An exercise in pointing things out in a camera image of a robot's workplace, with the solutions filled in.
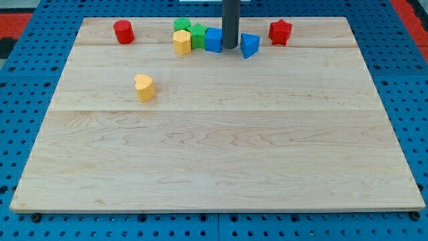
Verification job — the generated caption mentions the red cylinder block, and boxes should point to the red cylinder block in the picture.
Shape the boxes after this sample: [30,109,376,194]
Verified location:
[113,19,134,44]

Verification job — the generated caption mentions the yellow hexagon block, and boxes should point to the yellow hexagon block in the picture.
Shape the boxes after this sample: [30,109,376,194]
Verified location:
[173,30,192,55]

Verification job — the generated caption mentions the green cylinder block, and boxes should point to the green cylinder block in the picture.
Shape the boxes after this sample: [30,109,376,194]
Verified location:
[173,17,191,32]

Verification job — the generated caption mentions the red star block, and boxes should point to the red star block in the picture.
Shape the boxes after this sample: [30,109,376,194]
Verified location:
[268,19,293,46]

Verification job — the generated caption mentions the blue cube block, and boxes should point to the blue cube block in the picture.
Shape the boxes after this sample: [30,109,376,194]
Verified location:
[205,27,222,53]

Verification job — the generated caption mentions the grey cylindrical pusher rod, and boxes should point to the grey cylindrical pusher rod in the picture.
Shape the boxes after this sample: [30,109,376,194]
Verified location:
[222,0,241,49]

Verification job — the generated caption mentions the green star block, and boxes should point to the green star block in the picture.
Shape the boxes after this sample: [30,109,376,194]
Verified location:
[187,23,208,50]

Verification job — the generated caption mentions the yellow heart block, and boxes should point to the yellow heart block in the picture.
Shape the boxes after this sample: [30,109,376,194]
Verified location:
[134,74,156,102]

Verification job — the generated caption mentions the blue triangle block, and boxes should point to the blue triangle block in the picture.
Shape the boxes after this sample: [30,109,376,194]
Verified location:
[240,33,260,59]

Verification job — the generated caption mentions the light wooden board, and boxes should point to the light wooden board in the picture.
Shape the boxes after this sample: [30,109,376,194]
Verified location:
[10,17,425,214]

